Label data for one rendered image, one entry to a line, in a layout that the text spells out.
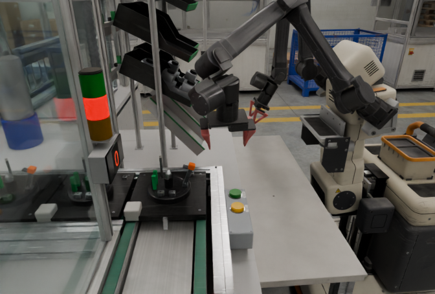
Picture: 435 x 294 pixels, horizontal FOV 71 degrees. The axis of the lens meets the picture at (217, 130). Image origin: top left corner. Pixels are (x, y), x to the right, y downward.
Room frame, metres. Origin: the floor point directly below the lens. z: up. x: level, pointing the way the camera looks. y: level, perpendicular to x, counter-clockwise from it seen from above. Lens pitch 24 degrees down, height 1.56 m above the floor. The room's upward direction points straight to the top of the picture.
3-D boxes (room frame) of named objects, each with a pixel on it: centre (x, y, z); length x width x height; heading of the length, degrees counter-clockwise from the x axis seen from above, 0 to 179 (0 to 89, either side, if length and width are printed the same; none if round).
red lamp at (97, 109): (0.64, 0.27, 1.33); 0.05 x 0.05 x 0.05
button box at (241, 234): (0.75, -0.06, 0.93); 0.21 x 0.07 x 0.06; 2
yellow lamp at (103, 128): (0.64, 0.27, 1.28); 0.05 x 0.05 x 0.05
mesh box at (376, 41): (5.29, -1.98, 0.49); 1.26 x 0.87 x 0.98; 97
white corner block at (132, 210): (0.73, 0.25, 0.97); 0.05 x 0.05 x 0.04; 2
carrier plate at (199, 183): (0.83, 0.16, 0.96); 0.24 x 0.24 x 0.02; 2
